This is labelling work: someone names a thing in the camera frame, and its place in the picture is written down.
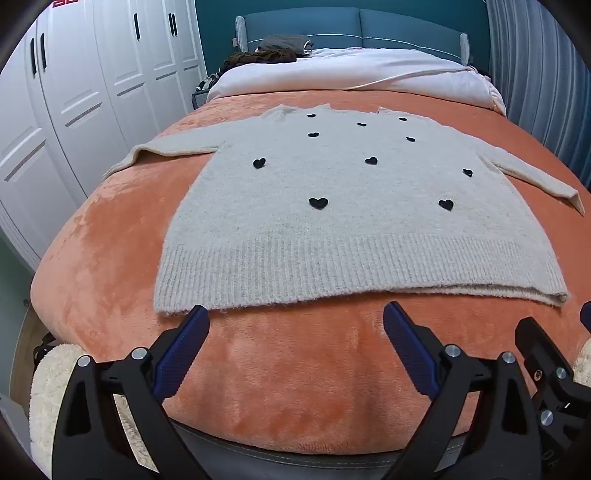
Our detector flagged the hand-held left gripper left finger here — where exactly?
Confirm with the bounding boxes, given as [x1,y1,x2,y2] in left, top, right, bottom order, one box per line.
[52,305,222,480]

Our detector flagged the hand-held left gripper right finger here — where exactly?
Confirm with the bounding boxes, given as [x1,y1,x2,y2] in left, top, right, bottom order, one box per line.
[383,301,543,480]

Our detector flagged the grey sweater with black hearts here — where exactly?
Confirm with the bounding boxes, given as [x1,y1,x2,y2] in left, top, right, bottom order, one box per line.
[102,104,585,318]

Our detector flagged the dark brown clothes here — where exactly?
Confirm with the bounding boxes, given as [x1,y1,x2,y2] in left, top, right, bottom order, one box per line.
[217,50,298,75]

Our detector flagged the orange plush blanket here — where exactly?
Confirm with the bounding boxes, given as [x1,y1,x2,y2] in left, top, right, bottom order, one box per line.
[30,90,591,455]

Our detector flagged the cream fleece clothing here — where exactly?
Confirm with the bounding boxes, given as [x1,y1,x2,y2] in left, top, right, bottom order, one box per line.
[28,342,139,480]

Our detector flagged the grey-blue curtain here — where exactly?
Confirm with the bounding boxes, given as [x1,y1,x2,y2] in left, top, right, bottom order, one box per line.
[487,0,591,190]

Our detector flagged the dark bedside cabinet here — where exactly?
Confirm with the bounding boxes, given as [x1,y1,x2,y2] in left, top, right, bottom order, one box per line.
[190,74,222,110]

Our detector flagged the white wardrobe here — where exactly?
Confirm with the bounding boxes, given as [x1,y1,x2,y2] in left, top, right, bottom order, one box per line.
[0,0,208,273]

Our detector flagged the white duvet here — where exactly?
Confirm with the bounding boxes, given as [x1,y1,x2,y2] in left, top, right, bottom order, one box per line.
[205,47,506,116]

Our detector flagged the dark grey folded cloth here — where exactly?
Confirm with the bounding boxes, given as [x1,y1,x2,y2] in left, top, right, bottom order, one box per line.
[255,34,315,57]

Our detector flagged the blue upholstered headboard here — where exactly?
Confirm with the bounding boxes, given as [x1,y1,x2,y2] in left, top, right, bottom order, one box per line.
[235,8,471,63]

